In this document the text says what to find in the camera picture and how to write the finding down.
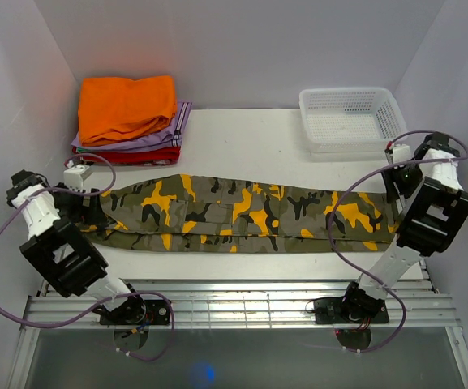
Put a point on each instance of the camouflage trousers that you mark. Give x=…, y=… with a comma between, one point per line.
x=184, y=213

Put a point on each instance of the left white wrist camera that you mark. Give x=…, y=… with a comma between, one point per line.
x=74, y=176

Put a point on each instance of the orange folded trousers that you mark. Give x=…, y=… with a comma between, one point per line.
x=115, y=109

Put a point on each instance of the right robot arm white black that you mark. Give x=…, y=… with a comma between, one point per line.
x=434, y=206

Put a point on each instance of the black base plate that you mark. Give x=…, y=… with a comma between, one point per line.
x=149, y=312
x=327, y=314

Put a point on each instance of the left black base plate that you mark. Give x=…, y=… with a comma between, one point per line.
x=149, y=312

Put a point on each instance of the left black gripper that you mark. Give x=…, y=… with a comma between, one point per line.
x=92, y=215

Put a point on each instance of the white plastic basket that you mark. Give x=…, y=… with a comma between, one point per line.
x=350, y=120

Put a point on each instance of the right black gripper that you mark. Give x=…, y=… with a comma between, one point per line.
x=391, y=176

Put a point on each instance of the aluminium mounting rail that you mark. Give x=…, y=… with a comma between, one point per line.
x=275, y=305

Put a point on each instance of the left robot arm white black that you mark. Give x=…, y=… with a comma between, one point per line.
x=59, y=251

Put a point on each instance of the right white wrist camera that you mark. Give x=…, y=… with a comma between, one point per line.
x=397, y=152

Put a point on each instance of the red folded trousers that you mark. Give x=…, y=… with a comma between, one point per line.
x=163, y=156

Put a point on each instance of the purple folded trousers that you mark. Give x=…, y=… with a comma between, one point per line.
x=171, y=136

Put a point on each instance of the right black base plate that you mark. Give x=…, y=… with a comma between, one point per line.
x=327, y=314

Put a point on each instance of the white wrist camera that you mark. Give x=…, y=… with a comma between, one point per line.
x=397, y=152
x=74, y=176

